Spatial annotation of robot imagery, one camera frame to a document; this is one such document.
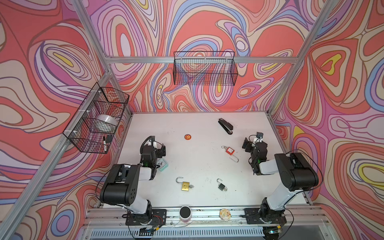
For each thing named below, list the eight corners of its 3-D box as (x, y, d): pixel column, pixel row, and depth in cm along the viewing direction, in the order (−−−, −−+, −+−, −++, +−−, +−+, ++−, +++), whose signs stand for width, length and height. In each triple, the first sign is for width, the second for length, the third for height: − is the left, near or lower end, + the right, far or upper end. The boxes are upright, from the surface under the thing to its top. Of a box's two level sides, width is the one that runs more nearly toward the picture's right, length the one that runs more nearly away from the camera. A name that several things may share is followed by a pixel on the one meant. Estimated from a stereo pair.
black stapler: (229, 135, 108) (231, 130, 104) (217, 122, 116) (218, 117, 112) (233, 133, 109) (235, 128, 105) (221, 120, 117) (222, 115, 113)
